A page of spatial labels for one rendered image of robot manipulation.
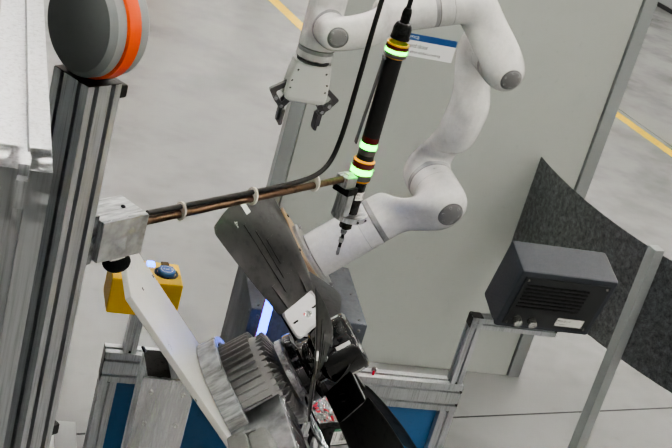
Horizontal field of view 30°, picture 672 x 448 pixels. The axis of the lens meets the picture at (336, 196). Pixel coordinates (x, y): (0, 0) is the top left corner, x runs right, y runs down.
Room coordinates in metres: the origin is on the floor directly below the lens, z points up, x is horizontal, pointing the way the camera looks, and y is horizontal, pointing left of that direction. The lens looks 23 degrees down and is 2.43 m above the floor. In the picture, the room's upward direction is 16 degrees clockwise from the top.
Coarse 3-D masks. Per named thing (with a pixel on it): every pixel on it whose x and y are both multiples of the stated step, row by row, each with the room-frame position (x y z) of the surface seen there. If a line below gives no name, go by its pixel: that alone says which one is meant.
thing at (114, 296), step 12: (156, 264) 2.53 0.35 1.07; (108, 276) 2.47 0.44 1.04; (120, 276) 2.43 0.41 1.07; (156, 276) 2.48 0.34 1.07; (180, 276) 2.51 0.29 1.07; (108, 288) 2.44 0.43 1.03; (120, 288) 2.43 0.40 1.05; (168, 288) 2.46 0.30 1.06; (180, 288) 2.47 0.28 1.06; (108, 300) 2.42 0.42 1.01; (120, 300) 2.43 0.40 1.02; (120, 312) 2.43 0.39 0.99; (132, 312) 2.44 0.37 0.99
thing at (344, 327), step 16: (336, 320) 2.16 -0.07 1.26; (288, 336) 2.15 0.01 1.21; (336, 336) 2.13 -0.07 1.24; (352, 336) 2.13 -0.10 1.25; (288, 352) 2.11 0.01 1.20; (304, 352) 2.13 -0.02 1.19; (336, 352) 2.11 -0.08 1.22; (352, 352) 2.12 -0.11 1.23; (304, 368) 2.09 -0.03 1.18; (336, 368) 2.11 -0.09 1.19; (352, 368) 2.12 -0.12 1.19; (304, 384) 2.08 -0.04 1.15; (320, 384) 2.13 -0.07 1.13
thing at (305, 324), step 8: (304, 296) 2.19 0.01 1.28; (312, 296) 2.20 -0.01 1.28; (296, 304) 2.17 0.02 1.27; (304, 304) 2.18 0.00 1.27; (312, 304) 2.19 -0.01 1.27; (288, 312) 2.14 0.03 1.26; (296, 312) 2.16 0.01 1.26; (304, 312) 2.17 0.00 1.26; (312, 312) 2.18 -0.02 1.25; (288, 320) 2.13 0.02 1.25; (304, 320) 2.16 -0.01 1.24; (312, 320) 2.17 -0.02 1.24; (296, 328) 2.14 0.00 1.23; (304, 328) 2.15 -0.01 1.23; (312, 328) 2.16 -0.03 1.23; (296, 336) 2.13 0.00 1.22
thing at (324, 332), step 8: (320, 296) 1.95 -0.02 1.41; (320, 304) 1.93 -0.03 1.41; (320, 312) 1.92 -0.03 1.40; (328, 312) 2.00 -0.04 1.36; (320, 320) 1.91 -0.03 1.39; (328, 320) 1.99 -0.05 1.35; (320, 328) 1.91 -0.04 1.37; (328, 328) 2.00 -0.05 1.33; (320, 336) 1.91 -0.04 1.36; (328, 336) 2.00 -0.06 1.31; (320, 344) 1.90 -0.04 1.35; (328, 344) 2.01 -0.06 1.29; (320, 352) 1.90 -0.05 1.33; (320, 360) 1.91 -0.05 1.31; (320, 368) 1.96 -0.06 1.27; (312, 384) 1.85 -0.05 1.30; (312, 392) 1.83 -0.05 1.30; (312, 400) 1.82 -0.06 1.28
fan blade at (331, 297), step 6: (312, 276) 2.48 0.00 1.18; (312, 282) 2.44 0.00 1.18; (318, 282) 2.46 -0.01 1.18; (324, 282) 2.50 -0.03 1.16; (318, 288) 2.42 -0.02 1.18; (324, 288) 2.45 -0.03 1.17; (330, 288) 2.48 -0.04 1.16; (324, 294) 2.41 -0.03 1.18; (330, 294) 2.44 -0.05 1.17; (336, 294) 2.47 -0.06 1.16; (324, 300) 2.38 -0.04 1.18; (330, 300) 2.40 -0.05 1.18; (336, 300) 2.42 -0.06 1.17; (330, 306) 2.36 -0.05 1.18; (336, 306) 2.38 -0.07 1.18; (330, 312) 2.33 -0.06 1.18; (336, 312) 2.34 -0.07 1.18
